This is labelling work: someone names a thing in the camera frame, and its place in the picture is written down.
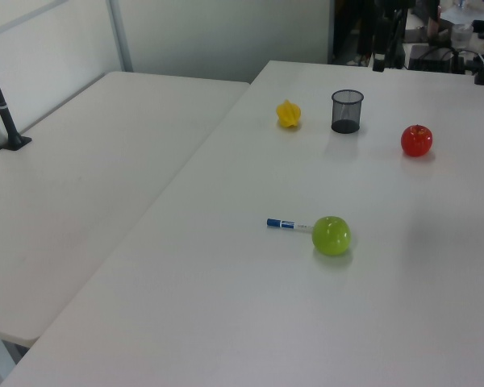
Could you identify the grey partition frame post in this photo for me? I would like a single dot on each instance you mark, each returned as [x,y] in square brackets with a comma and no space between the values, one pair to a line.
[121,36]

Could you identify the black mesh pen cup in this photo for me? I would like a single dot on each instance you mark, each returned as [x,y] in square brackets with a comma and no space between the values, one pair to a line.
[346,115]

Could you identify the yellow toy starfruit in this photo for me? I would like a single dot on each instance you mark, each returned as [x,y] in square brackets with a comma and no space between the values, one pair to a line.
[288,115]

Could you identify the clear plastic cup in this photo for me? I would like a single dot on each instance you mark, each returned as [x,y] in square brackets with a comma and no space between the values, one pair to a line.
[462,36]

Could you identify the blue capped white marker pen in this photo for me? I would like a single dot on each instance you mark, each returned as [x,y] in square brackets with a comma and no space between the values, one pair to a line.
[284,224]

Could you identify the green toy apple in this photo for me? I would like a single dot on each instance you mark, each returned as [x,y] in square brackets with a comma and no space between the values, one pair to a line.
[330,235]

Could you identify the black equipment box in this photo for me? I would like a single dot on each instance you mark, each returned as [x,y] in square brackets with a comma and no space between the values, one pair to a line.
[429,58]

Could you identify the black camera pole with base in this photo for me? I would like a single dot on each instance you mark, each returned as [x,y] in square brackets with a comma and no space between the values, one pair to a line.
[2,109]

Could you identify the person in dark trousers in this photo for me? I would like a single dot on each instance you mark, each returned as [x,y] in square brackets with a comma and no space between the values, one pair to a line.
[364,32]

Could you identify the red toy apple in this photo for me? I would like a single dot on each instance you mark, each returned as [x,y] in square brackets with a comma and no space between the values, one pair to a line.
[416,141]

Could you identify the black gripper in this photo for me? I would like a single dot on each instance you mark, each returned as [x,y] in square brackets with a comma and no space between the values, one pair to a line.
[380,40]

